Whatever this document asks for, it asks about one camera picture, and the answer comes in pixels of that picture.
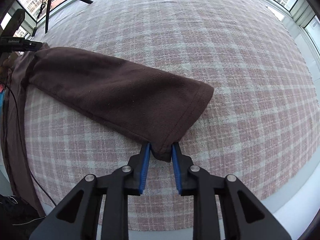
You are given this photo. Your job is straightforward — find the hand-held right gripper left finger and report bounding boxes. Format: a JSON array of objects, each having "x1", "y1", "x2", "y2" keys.
[{"x1": 30, "y1": 142, "x2": 152, "y2": 240}]

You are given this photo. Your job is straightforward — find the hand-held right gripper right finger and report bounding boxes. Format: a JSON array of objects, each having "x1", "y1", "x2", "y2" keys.
[{"x1": 171, "y1": 142, "x2": 292, "y2": 240}]

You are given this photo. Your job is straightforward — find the brown fleece garment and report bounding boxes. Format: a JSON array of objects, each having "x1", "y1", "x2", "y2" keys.
[{"x1": 0, "y1": 42, "x2": 214, "y2": 218}]

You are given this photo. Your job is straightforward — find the pink plaid blanket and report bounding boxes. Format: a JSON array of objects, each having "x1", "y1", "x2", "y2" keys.
[{"x1": 20, "y1": 0, "x2": 317, "y2": 232}]

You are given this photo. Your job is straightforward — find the black zipped jacket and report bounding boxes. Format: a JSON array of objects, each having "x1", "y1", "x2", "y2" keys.
[{"x1": 0, "y1": 194, "x2": 47, "y2": 240}]

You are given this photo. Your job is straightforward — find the black ring light cable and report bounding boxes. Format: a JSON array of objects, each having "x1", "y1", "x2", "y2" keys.
[{"x1": 32, "y1": 0, "x2": 48, "y2": 37}]

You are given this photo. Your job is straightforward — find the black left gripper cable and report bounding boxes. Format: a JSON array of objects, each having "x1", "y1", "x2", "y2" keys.
[{"x1": 5, "y1": 82, "x2": 57, "y2": 208}]

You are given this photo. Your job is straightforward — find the white window frame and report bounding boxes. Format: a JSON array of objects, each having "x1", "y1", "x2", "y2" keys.
[{"x1": 15, "y1": 0, "x2": 320, "y2": 30}]

